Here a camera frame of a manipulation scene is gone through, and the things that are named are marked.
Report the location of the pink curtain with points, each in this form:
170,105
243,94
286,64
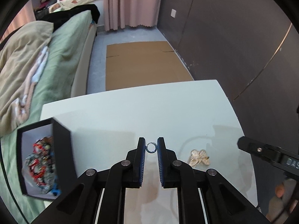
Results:
24,16
133,13

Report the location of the pink curtain right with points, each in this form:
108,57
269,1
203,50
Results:
133,13

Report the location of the black garment on bed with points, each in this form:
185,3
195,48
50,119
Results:
61,17

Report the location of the brown cardboard floor sheet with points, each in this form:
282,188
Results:
143,63

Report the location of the gold butterfly brooch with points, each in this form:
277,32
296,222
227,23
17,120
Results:
199,157

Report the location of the beige duvet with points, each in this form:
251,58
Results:
17,58

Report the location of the person's right hand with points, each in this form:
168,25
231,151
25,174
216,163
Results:
284,202

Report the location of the white wall socket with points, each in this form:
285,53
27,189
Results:
173,13

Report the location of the white pink folded cloth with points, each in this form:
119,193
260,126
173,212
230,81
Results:
22,103

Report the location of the pink curtain left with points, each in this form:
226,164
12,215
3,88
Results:
24,16

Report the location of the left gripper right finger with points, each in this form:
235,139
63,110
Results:
177,174

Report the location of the black jewelry box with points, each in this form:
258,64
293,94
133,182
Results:
45,161

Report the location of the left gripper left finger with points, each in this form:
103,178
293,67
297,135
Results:
126,174

